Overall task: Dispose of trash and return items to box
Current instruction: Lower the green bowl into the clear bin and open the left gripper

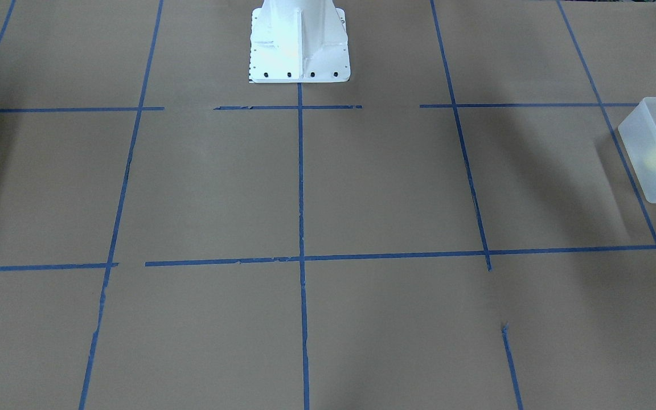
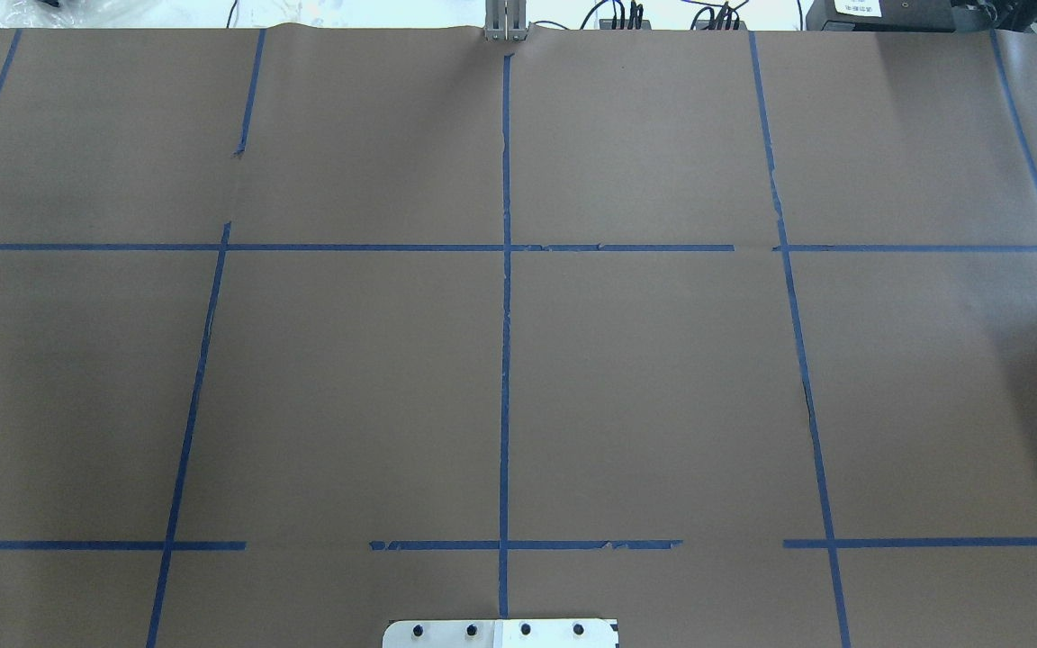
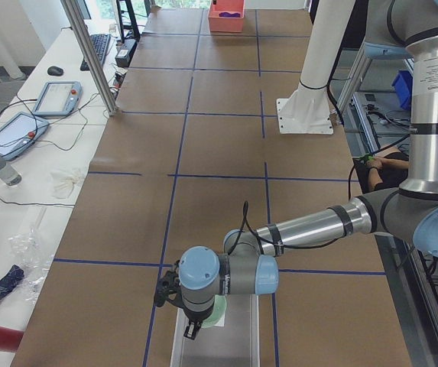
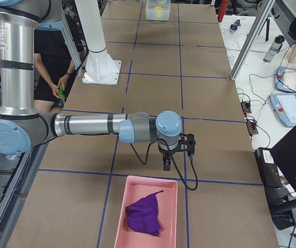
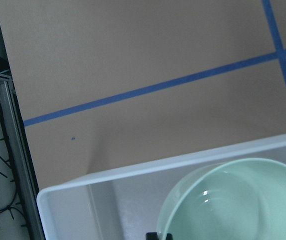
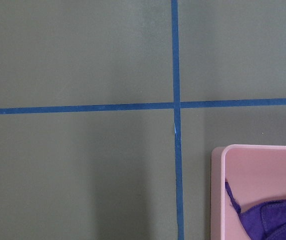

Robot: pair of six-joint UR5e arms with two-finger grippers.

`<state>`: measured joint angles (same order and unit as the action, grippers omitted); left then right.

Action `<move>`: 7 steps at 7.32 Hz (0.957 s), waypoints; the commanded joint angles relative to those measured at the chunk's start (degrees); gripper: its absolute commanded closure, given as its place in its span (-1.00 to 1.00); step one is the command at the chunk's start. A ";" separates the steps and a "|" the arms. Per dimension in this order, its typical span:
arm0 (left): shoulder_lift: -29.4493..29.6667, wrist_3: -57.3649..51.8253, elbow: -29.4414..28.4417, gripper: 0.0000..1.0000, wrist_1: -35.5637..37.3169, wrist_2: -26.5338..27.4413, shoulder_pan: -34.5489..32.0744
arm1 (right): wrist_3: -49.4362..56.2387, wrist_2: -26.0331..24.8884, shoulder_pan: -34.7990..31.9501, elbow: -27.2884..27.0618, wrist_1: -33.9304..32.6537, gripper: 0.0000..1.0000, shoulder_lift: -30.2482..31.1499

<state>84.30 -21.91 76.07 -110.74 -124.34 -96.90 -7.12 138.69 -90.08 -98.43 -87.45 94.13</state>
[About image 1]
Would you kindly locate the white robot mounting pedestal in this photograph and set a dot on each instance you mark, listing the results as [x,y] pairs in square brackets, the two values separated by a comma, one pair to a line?
[299,42]

